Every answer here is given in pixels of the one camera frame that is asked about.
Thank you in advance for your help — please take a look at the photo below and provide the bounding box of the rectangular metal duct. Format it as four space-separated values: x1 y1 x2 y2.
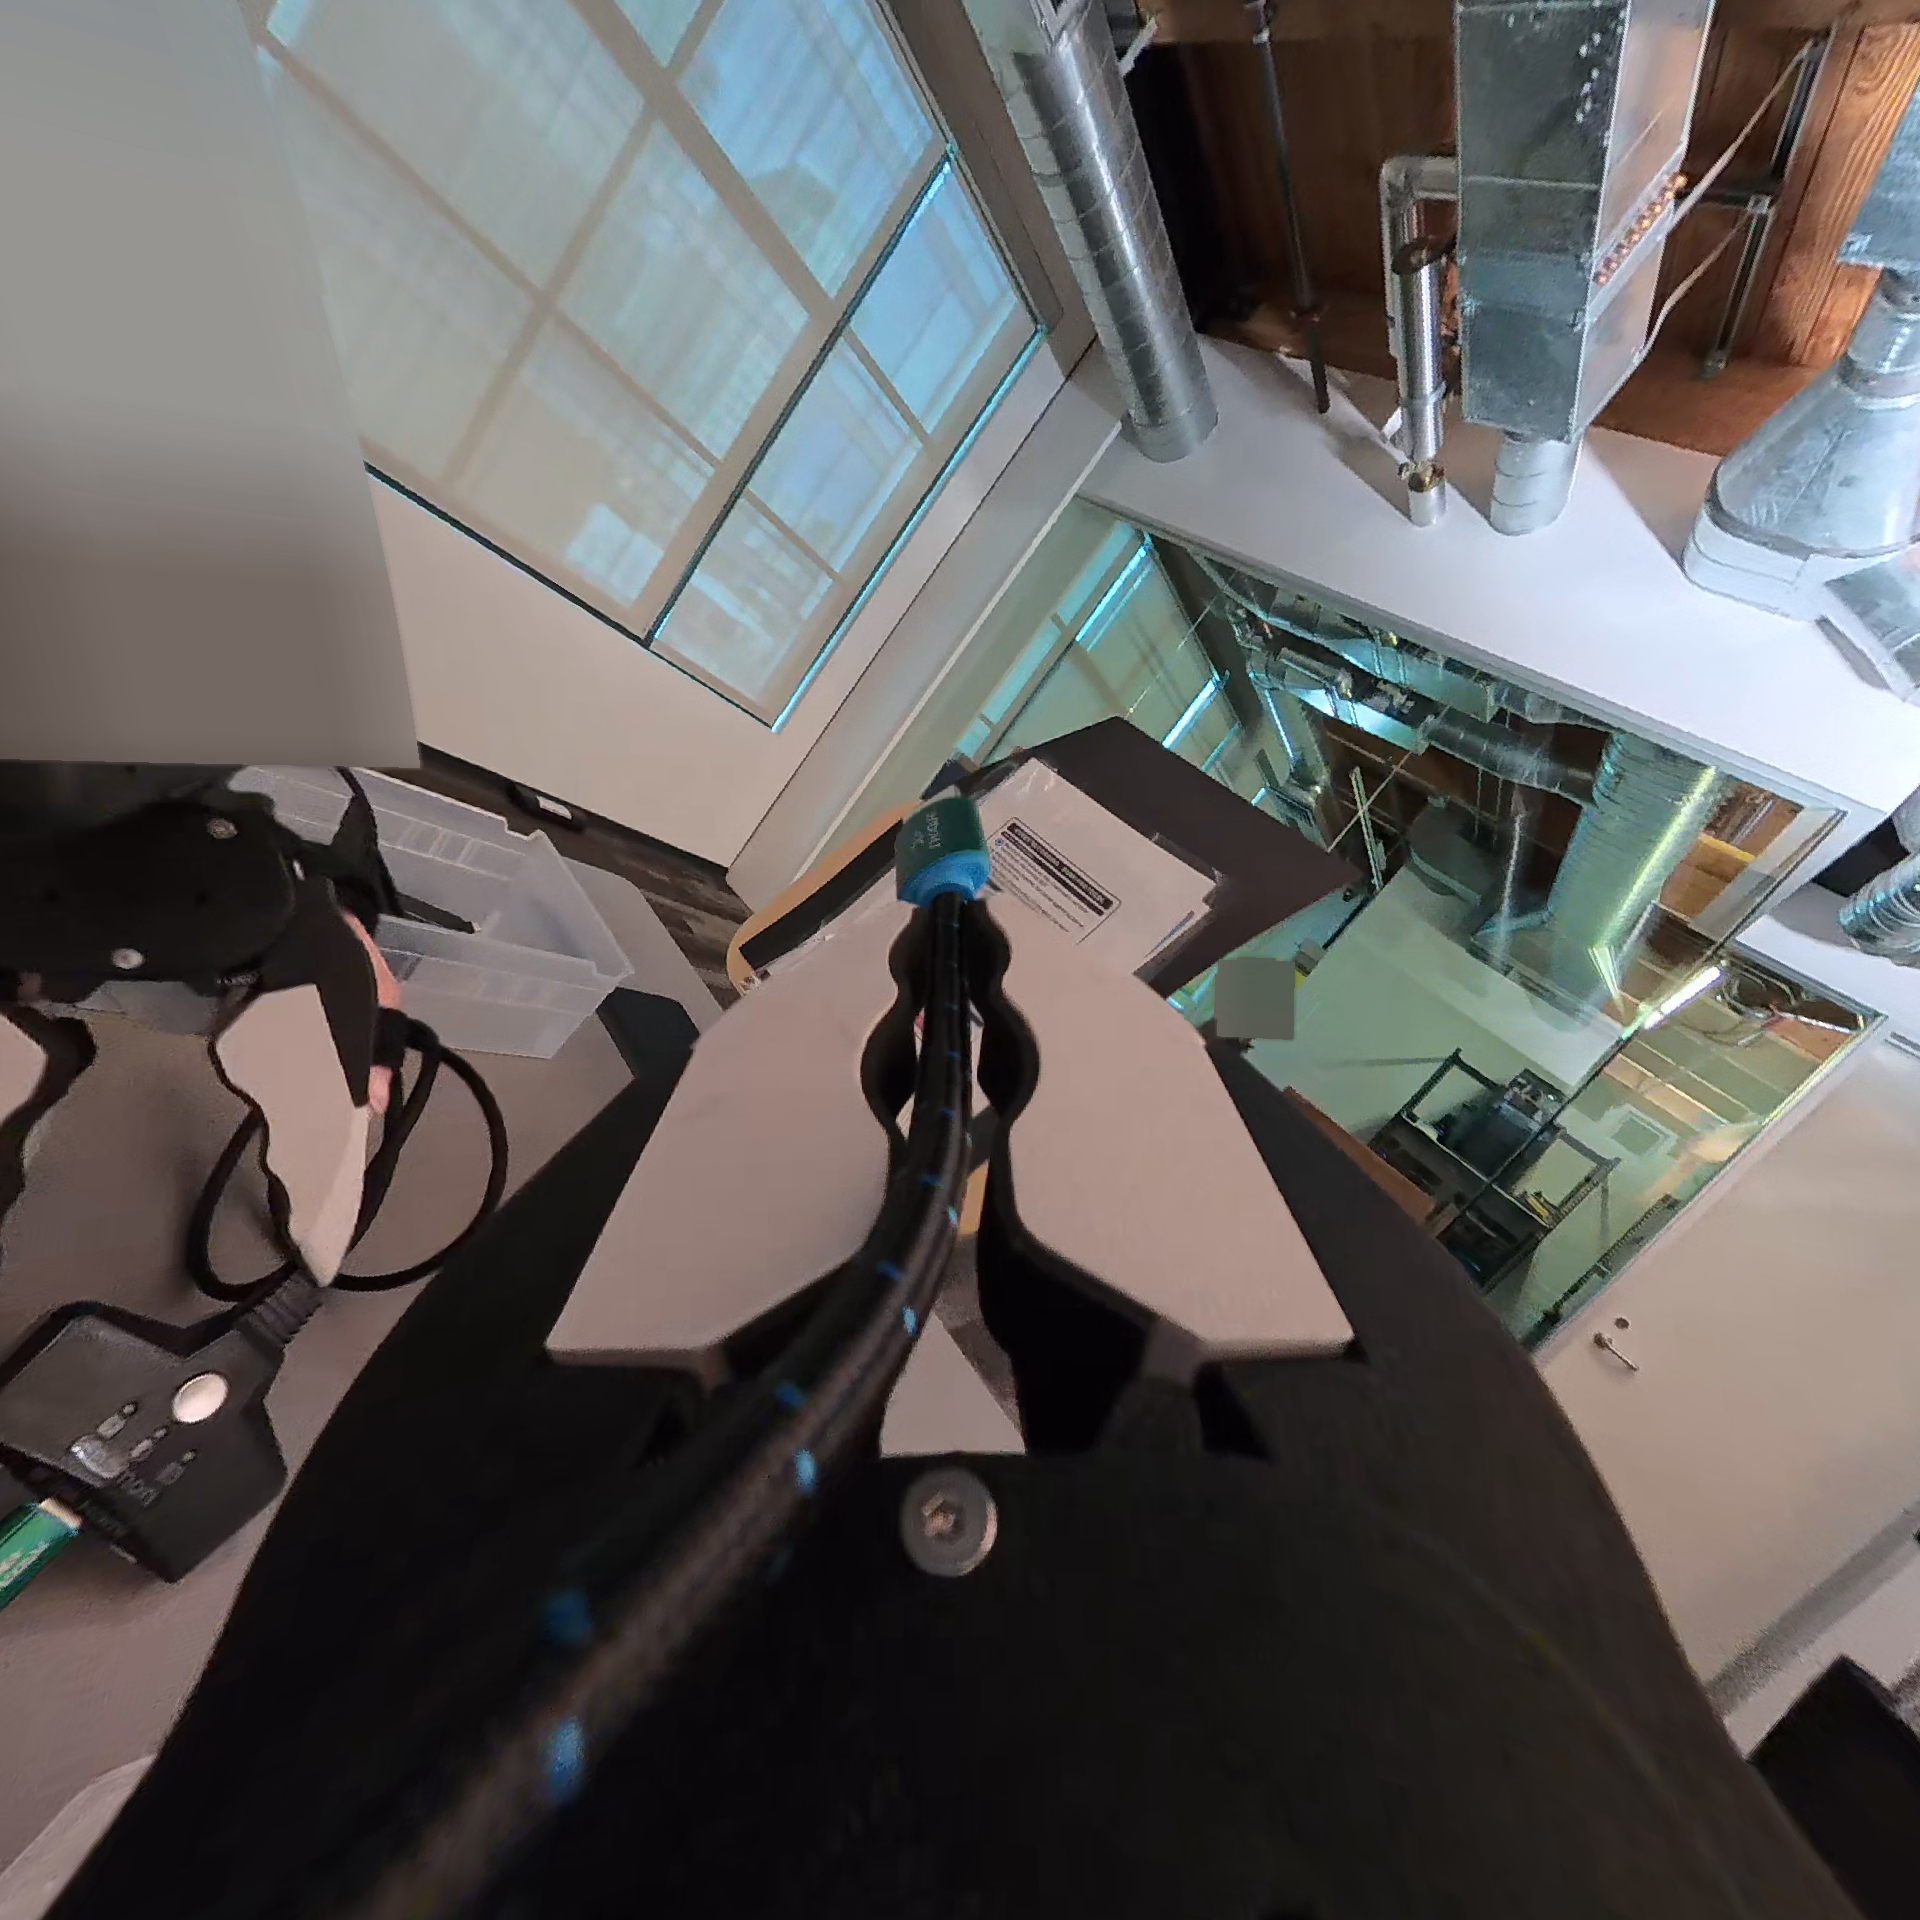
1450 0 1720 536

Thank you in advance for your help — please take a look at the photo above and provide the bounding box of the interior glass window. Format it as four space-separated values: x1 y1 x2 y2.
960 503 1882 1352

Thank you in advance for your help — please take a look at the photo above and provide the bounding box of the clear plastic bin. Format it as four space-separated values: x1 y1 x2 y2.
224 760 636 1062

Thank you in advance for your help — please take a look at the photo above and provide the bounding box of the silver insulated pipe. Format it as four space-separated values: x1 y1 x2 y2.
1375 151 1468 529

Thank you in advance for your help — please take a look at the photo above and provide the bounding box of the black ceiling pipe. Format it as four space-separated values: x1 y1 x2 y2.
1252 0 1337 416

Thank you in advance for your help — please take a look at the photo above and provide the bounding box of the tapered round metal duct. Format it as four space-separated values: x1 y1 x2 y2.
1679 141 1920 699

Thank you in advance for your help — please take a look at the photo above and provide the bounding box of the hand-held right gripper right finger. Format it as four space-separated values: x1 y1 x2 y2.
960 896 1364 1449

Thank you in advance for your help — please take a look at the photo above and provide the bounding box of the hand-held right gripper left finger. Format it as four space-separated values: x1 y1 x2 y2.
543 896 976 1397

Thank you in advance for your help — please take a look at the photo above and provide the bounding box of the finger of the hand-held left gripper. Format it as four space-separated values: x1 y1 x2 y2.
208 960 380 1295
0 1000 96 1220

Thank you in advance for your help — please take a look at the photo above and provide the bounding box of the black braided HDMI cable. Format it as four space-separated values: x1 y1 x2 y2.
345 757 1038 1920

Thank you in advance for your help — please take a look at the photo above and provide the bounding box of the person's left hand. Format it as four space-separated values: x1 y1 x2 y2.
350 912 408 1115

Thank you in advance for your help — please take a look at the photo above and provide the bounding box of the black switch box cable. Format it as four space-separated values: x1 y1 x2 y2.
182 1012 511 1359

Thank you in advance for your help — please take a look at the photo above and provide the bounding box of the dark block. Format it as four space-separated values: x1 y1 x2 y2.
1745 1657 1920 1920

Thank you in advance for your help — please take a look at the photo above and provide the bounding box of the large grid window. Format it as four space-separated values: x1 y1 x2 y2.
246 0 1050 731

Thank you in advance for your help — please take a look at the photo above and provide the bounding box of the spiral metal duct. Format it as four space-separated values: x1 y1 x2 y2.
976 0 1221 461

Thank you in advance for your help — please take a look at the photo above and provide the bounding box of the HDMI cable with green plug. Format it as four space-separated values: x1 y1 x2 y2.
0 1493 87 1613

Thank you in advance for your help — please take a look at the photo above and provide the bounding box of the wooden board with rounded corners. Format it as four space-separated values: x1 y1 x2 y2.
725 837 904 999

